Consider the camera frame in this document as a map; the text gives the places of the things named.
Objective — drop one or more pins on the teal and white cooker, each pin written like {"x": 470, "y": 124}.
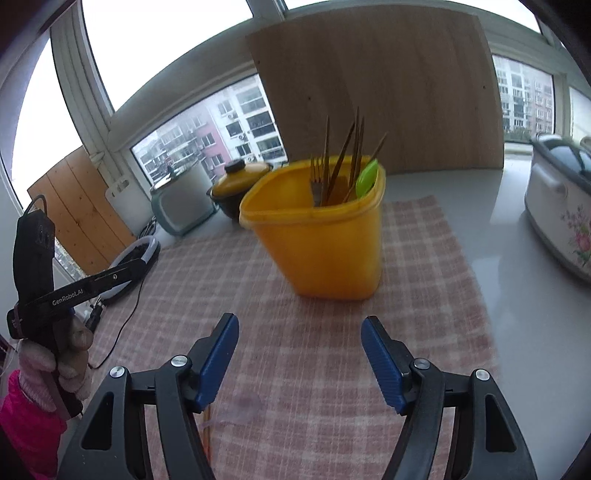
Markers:
{"x": 184, "y": 203}

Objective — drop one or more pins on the white floral slow cooker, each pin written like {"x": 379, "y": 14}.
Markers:
{"x": 558, "y": 207}

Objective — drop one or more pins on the person's left forearm pink sleeve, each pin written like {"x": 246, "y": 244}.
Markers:
{"x": 23, "y": 429}

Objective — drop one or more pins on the light wooden board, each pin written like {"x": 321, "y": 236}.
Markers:
{"x": 369, "y": 69}

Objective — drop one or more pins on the black pot with yellow lid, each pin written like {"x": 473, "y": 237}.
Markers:
{"x": 235, "y": 184}

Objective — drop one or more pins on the white cutting board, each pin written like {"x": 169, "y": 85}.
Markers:
{"x": 124, "y": 207}

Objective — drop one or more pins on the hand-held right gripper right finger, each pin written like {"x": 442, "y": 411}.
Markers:
{"x": 383, "y": 364}

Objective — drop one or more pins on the green plastic spoon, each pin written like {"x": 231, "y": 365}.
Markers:
{"x": 367, "y": 180}

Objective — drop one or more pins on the metal fork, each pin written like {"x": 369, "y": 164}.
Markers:
{"x": 318, "y": 184}

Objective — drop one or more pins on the wooden wall panel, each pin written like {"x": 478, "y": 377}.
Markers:
{"x": 78, "y": 198}

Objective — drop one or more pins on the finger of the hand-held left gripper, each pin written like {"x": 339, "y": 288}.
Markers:
{"x": 117, "y": 274}

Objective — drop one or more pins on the yellow plastic container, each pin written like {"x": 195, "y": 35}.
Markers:
{"x": 323, "y": 244}

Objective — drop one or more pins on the person's left hand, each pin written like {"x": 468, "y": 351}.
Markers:
{"x": 76, "y": 355}

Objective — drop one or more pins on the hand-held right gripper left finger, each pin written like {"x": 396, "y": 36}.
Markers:
{"x": 217, "y": 360}

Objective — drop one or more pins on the pink plaid cloth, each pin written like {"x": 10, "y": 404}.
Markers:
{"x": 300, "y": 350}

